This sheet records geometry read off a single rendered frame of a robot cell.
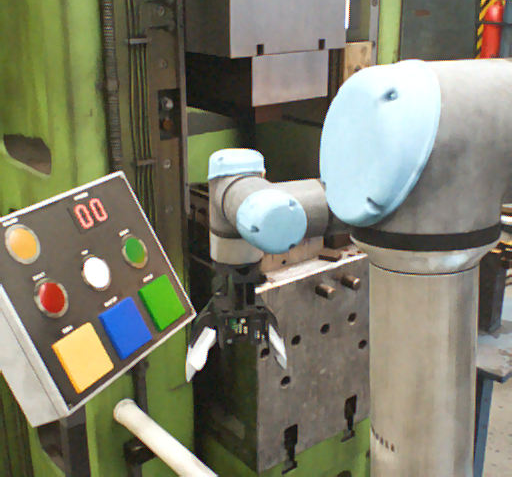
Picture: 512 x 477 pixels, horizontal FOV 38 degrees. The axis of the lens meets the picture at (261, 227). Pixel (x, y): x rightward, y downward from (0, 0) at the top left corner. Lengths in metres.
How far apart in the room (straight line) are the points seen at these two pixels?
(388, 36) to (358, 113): 1.38
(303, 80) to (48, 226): 0.64
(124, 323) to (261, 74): 0.57
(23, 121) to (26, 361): 0.82
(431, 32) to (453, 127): 9.07
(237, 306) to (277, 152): 0.97
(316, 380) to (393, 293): 1.15
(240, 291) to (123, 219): 0.28
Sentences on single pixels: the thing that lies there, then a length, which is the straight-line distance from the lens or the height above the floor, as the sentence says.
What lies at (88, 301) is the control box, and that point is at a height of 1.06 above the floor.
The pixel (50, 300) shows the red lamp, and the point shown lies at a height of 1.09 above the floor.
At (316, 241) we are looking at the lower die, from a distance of 1.65.
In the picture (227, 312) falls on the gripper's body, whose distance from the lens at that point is 1.05.
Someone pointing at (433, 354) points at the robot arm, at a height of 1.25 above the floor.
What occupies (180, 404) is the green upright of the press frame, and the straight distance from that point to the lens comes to 1.76.
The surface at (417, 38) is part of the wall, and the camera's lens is 9.47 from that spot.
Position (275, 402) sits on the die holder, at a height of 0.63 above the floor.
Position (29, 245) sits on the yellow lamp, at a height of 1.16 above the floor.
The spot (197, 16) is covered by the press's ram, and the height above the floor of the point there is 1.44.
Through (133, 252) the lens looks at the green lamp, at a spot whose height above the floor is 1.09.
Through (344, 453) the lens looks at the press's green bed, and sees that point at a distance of 1.92.
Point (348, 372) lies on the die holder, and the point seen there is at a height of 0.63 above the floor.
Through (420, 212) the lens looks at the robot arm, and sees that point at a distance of 0.54.
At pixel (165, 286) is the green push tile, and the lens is 1.24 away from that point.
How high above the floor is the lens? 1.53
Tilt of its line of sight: 20 degrees down
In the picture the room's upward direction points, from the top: straight up
